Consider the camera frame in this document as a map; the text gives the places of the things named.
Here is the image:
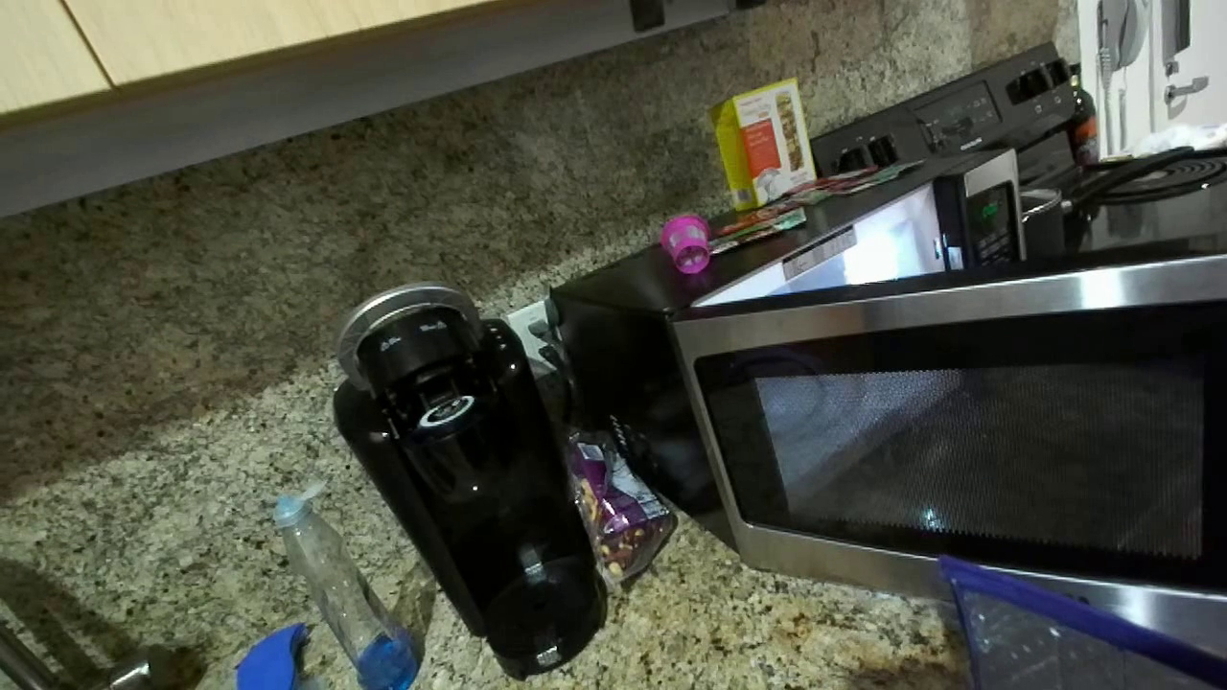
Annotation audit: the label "light wood upper cabinet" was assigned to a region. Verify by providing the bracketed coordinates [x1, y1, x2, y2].
[0, 0, 772, 221]

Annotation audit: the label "white appliance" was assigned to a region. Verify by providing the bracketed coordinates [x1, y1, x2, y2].
[1075, 0, 1227, 162]

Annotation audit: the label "colourful packets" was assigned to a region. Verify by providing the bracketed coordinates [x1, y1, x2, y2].
[707, 198, 816, 258]

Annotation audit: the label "small blue object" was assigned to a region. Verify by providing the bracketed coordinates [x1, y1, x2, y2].
[235, 621, 317, 690]

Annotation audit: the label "black stainless microwave oven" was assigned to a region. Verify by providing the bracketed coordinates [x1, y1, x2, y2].
[548, 147, 1227, 604]

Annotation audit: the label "clear bottle with blue label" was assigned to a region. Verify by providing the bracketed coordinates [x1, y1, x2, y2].
[269, 484, 430, 690]

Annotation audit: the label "black pod coffee maker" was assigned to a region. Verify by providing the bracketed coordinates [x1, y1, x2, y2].
[331, 279, 615, 684]

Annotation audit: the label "grey pot with lid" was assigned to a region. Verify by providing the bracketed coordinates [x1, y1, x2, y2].
[1015, 183, 1090, 261]

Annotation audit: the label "black electric stove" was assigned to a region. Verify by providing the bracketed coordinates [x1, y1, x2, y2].
[809, 42, 1227, 261]

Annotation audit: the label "purple snack bag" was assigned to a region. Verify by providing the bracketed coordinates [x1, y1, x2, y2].
[562, 424, 682, 595]

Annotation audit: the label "yellow cardboard box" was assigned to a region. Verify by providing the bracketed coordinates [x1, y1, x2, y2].
[709, 77, 820, 216]

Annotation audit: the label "pink plastic cup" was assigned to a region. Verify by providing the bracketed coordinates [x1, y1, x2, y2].
[654, 206, 715, 284]

